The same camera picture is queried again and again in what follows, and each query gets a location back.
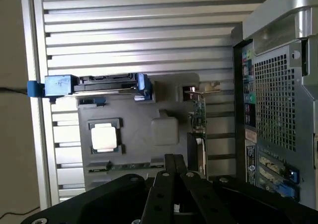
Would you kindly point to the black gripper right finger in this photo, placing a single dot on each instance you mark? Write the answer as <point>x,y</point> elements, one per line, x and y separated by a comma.
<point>198,196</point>

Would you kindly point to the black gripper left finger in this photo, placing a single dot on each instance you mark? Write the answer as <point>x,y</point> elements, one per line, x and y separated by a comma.
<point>161,194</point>

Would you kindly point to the green RAM stick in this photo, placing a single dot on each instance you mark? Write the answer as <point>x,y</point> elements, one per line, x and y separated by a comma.
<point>134,166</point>

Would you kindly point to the silver CPU chip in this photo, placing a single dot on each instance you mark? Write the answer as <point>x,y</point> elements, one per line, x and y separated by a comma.
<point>103,137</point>

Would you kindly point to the green graphics card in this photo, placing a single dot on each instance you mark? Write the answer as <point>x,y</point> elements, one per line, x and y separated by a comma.
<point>199,114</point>

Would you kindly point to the grey plastic parts rack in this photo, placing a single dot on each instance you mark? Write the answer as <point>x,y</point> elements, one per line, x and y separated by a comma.
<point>141,109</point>

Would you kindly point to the small blue plastic clip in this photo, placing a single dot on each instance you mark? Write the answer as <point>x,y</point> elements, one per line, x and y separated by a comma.
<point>100,101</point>

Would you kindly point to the hard disk with blue carrier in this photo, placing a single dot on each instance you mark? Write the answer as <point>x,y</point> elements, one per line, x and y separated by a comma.
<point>104,85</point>

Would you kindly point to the silver grey PC case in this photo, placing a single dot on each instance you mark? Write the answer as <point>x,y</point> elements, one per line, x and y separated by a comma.
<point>273,97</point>

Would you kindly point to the blue plastic clamp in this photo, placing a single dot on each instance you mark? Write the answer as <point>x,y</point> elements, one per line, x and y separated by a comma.
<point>33,88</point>

